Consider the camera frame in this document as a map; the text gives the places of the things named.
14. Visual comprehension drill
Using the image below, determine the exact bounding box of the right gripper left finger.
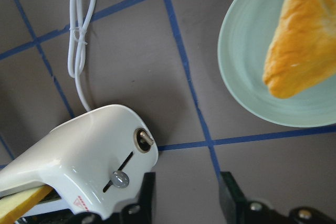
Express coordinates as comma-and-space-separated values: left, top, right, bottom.
23, 171, 156, 224

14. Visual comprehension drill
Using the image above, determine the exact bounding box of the white two-slot toaster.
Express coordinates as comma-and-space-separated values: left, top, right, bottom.
1, 104, 158, 219

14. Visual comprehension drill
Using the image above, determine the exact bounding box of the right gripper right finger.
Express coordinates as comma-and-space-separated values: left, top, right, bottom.
219, 172, 335, 223

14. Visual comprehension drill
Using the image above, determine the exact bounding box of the golden triangular pastry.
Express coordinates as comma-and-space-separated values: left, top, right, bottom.
263, 0, 335, 99

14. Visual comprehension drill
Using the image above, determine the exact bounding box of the light green plate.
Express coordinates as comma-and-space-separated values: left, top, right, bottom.
217, 0, 335, 127

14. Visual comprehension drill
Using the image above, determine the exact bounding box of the yellow toast slice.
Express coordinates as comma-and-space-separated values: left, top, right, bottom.
1, 185, 53, 223

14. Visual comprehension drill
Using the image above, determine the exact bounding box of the white toaster power cord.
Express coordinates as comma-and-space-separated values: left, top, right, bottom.
67, 0, 97, 112

